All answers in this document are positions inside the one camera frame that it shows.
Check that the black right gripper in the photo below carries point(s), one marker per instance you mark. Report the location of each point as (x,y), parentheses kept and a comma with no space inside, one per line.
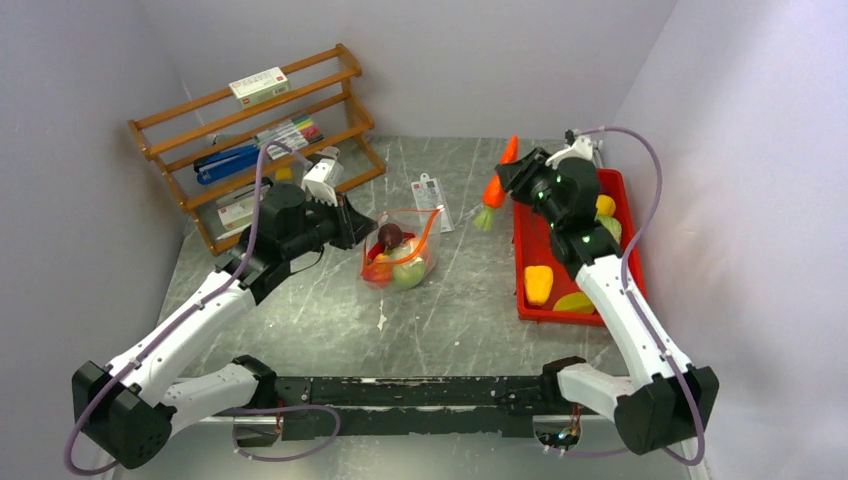
(516,176)

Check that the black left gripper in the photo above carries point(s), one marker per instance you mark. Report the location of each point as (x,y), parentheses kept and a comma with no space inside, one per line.
(351,224)

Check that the orange carrot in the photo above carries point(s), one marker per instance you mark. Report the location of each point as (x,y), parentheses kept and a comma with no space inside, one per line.
(494,195)

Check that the red apple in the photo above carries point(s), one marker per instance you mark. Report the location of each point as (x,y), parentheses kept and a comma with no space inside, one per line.
(378,274)

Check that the dark purple passion fruit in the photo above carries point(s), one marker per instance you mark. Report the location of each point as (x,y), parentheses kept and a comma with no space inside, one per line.
(390,236)

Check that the clear zip bag orange zipper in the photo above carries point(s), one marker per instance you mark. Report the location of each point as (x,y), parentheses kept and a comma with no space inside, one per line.
(414,223)

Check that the green cabbage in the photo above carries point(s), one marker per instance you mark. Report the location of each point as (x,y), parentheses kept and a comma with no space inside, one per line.
(409,274)
(612,225)

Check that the orange peach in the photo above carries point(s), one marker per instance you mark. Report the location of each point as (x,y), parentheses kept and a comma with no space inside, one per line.
(410,250)

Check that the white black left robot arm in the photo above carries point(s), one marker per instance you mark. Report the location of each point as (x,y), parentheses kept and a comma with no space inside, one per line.
(133,405)

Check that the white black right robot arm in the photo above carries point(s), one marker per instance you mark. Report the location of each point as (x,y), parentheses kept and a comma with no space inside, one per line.
(664,399)

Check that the yellow squash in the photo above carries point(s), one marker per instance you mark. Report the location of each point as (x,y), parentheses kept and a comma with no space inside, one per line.
(605,206)

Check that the green white staples box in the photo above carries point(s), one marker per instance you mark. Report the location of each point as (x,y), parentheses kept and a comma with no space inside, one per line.
(236,215)

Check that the yellow grey eraser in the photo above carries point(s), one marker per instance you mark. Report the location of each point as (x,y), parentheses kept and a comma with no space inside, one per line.
(284,174)

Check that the black white stapler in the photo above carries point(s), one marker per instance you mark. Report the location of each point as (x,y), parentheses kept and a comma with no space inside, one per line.
(243,192)

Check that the red plastic bin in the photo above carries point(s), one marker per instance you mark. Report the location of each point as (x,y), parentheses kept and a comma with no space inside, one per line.
(532,248)

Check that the marker pen set pack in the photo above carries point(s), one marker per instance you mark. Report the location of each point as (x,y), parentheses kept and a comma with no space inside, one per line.
(296,133)

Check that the blue hole punch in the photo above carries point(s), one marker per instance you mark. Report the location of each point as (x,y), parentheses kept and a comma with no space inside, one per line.
(217,166)

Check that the wooden three-tier shelf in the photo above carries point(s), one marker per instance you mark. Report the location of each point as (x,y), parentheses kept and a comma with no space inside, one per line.
(322,81)

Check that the yellow green mango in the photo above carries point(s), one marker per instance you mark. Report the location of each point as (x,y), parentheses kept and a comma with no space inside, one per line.
(574,303)

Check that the ruler set clear package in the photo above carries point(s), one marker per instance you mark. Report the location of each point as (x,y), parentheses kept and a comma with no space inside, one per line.
(428,193)

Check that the white box on top shelf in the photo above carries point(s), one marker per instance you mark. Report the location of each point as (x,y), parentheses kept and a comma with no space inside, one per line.
(260,87)

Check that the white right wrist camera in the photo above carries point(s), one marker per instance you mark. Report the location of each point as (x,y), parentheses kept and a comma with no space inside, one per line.
(576,146)

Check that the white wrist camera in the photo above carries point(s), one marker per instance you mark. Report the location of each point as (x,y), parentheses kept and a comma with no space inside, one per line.
(321,180)
(576,146)

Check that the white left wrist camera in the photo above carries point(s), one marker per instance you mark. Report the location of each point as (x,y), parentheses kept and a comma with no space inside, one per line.
(321,180)

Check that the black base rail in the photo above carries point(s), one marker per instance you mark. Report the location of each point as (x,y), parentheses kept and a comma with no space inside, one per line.
(514,406)

